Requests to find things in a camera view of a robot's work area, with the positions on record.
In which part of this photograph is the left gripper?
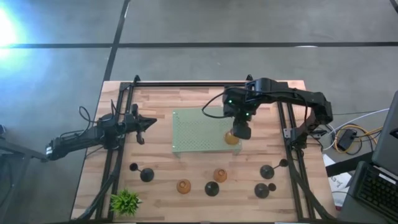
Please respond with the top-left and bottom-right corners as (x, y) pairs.
(123, 104), (158, 146)

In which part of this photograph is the amber glass candle holder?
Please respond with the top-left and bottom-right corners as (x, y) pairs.
(223, 130), (241, 146)
(213, 168), (228, 184)
(176, 179), (192, 195)

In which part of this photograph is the tall black candlestick holder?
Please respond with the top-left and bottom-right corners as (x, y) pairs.
(259, 158), (289, 180)
(129, 162), (155, 183)

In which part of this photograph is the short black candlestick holder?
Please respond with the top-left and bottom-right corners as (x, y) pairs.
(204, 181), (220, 197)
(254, 182), (277, 200)

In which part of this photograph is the green perforated metal shelf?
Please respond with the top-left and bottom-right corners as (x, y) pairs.
(172, 105), (243, 158)

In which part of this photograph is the small green artificial plant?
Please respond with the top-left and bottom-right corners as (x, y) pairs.
(109, 187), (143, 218)

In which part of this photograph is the black power adapter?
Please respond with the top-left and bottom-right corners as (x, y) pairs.
(337, 128), (358, 152)

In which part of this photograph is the black metal bar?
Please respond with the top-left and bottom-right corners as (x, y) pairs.
(325, 154), (376, 177)

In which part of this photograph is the white paper sheet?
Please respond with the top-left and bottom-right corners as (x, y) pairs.
(322, 154), (353, 211)

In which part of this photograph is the black metal stand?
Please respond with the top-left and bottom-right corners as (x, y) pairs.
(0, 136), (51, 218)

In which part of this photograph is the laptop keyboard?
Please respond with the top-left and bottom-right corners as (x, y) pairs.
(337, 160), (398, 224)

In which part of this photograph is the grey laptop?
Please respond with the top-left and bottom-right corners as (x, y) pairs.
(354, 90), (398, 222)

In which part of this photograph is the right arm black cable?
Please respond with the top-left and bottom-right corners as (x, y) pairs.
(201, 91), (237, 119)

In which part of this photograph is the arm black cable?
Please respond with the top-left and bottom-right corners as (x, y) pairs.
(78, 105), (98, 126)
(201, 91), (237, 119)

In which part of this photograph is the black aluminium frame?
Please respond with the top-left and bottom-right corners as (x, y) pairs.
(74, 74), (338, 222)

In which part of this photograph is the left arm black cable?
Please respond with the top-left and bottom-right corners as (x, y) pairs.
(78, 105), (98, 126)

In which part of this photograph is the thin black floor cable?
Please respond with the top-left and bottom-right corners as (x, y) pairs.
(332, 110), (389, 116)

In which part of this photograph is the white cable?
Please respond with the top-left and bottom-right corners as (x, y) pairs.
(323, 108), (389, 151)

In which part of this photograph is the yellow cable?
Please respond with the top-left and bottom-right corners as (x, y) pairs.
(334, 124), (384, 155)

